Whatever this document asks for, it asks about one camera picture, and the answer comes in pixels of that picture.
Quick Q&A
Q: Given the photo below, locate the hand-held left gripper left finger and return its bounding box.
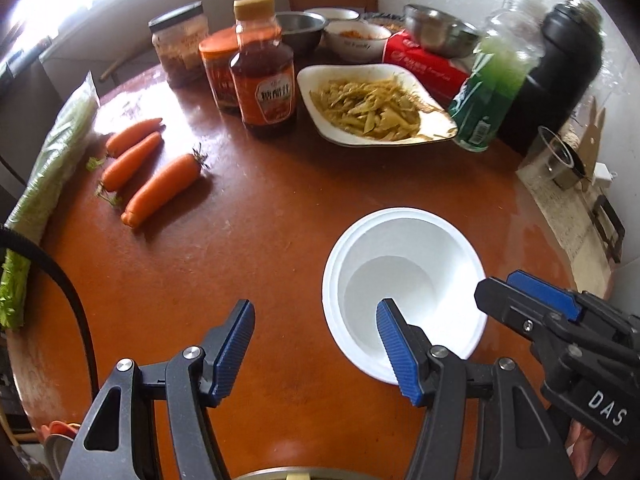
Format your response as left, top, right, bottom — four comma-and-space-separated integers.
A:
60, 299, 257, 480

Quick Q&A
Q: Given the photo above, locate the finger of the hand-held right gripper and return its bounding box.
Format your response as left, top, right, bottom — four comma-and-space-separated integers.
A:
474, 277, 623, 368
506, 270, 640, 343

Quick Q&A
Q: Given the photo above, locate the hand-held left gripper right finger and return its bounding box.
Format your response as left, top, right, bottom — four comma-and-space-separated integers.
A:
376, 298, 578, 480

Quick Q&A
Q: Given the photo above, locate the white paper bowl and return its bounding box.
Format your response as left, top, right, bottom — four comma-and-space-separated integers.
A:
321, 207, 488, 386

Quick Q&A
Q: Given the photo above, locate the large steel bowl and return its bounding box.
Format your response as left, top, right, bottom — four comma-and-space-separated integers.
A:
240, 466, 321, 480

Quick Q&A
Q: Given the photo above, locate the orange plastic basin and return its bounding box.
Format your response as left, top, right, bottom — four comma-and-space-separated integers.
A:
42, 421, 81, 437

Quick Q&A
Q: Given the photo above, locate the round steel plate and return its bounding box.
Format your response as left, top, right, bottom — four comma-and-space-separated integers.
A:
45, 434, 76, 480

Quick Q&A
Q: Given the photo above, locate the person's right hand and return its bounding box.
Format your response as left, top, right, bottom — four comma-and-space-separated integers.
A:
567, 417, 621, 478

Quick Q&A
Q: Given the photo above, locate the patterned placemat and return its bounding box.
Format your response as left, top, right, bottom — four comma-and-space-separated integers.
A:
517, 165, 618, 301

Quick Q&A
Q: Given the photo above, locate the clear plastic cup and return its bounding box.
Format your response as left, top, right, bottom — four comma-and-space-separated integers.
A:
522, 126, 586, 191

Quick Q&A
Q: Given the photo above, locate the brown cardboard piece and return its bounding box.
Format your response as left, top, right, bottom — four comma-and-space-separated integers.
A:
570, 95, 608, 196

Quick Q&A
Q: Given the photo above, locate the large orange carrot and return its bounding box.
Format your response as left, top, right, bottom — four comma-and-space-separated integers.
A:
121, 146, 210, 228

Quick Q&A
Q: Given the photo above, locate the black thermos flask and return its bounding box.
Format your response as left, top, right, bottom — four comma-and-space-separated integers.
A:
495, 0, 605, 156

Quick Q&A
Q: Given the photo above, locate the green drink bottle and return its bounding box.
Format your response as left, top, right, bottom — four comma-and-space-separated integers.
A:
447, 0, 546, 153

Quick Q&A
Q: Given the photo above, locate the white plate of bamboo shoots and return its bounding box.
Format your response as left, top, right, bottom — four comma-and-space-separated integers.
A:
296, 63, 459, 147

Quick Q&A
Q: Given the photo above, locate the red tissue pack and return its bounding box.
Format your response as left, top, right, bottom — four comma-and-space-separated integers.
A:
382, 30, 476, 106

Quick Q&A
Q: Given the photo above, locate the brown sauce bottle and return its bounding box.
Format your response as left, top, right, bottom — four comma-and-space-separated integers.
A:
229, 0, 298, 138

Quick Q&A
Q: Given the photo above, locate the bagged celery bunch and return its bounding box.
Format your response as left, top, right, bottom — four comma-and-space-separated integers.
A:
0, 72, 101, 331

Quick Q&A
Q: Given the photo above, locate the orange-lidded jar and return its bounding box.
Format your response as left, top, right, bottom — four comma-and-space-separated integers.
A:
198, 27, 243, 111

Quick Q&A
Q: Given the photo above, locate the white bowl with shreds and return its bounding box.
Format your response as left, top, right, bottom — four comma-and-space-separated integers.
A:
323, 20, 393, 62

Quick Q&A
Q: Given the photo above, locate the blue patterned bowl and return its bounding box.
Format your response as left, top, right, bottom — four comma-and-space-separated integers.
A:
362, 12, 407, 33

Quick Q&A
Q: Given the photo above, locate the black-lidded pickle jar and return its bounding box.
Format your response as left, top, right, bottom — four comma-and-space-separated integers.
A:
148, 1, 211, 88

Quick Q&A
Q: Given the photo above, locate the small steel bowl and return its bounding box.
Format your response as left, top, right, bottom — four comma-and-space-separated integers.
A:
275, 12, 329, 56

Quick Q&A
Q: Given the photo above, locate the empty white bowl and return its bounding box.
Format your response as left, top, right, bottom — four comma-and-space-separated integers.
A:
303, 7, 362, 23

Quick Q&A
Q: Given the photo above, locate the black cable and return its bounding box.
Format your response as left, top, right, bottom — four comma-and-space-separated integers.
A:
0, 225, 98, 401

